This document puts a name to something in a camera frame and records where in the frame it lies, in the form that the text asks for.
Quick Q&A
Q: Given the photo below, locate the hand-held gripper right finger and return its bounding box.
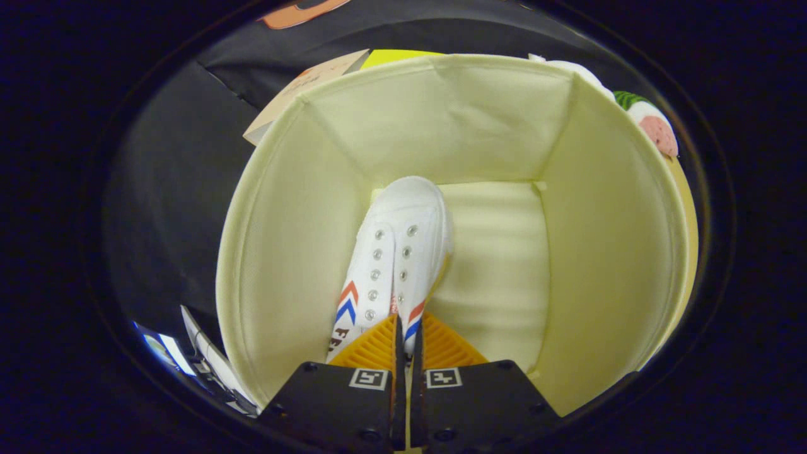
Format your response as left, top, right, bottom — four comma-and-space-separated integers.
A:
409, 312, 562, 451

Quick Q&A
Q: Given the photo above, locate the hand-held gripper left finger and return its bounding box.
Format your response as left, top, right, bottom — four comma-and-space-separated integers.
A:
258, 313, 407, 451

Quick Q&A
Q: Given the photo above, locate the white striped canvas shoe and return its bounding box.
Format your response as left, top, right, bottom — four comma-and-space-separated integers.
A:
325, 175, 455, 364

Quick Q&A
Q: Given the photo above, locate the cream fabric storage box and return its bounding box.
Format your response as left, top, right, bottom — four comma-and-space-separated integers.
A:
216, 54, 691, 418

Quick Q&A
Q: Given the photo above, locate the white sheet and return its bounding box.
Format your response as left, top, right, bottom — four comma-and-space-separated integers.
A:
180, 305, 260, 417

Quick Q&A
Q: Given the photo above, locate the blue printed poster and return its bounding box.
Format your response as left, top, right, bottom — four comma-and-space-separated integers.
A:
132, 320, 196, 379

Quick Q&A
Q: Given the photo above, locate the watermelon slice plush toy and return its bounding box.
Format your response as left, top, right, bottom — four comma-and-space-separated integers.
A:
613, 90, 680, 160

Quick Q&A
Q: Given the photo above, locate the beige book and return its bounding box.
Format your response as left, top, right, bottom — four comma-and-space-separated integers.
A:
243, 49, 371, 147

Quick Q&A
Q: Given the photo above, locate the white plush toy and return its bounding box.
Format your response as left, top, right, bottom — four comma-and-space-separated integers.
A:
528, 54, 615, 102

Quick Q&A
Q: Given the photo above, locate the yellow book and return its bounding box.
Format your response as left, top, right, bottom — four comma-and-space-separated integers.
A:
361, 49, 445, 70

